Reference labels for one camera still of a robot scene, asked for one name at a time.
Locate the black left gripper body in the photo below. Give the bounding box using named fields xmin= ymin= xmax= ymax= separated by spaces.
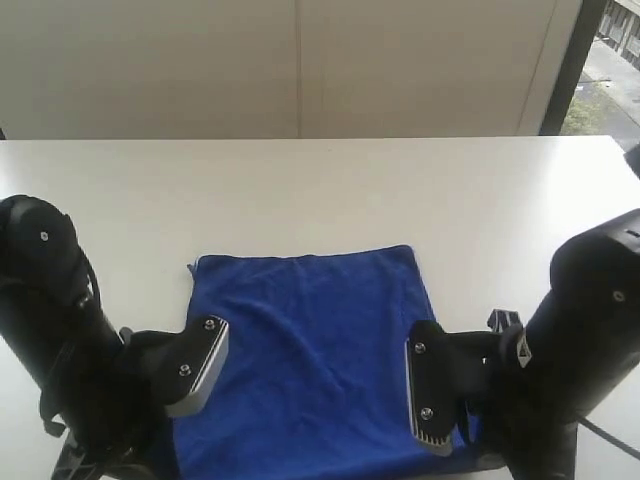
xmin=37 ymin=328 xmax=173 ymax=479

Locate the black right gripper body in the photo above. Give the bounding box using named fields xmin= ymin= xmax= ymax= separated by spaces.
xmin=442 ymin=309 xmax=580 ymax=479

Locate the blue microfiber cloth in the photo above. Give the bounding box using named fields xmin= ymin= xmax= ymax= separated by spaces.
xmin=173 ymin=245 xmax=481 ymax=479

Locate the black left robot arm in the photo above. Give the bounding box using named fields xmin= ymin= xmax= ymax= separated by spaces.
xmin=1 ymin=195 xmax=179 ymax=479

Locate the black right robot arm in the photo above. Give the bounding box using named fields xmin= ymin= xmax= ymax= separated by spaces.
xmin=406 ymin=210 xmax=639 ymax=479

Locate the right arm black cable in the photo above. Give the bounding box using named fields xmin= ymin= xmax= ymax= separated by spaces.
xmin=577 ymin=417 xmax=640 ymax=446

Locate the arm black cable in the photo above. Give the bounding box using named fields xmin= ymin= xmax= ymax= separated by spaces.
xmin=79 ymin=249 xmax=104 ymax=316
xmin=577 ymin=417 xmax=640 ymax=446

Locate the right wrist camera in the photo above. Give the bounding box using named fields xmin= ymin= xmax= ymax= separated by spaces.
xmin=405 ymin=321 xmax=458 ymax=456

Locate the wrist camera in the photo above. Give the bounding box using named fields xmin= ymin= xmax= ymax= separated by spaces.
xmin=405 ymin=321 xmax=458 ymax=456
xmin=151 ymin=316 xmax=230 ymax=418

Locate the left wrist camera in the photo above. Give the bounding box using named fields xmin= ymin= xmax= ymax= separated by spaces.
xmin=151 ymin=316 xmax=230 ymax=418

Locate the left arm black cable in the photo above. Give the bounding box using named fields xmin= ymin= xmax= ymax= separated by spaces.
xmin=79 ymin=249 xmax=104 ymax=316

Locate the black window frame post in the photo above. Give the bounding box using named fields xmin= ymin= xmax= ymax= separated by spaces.
xmin=539 ymin=0 xmax=607 ymax=136

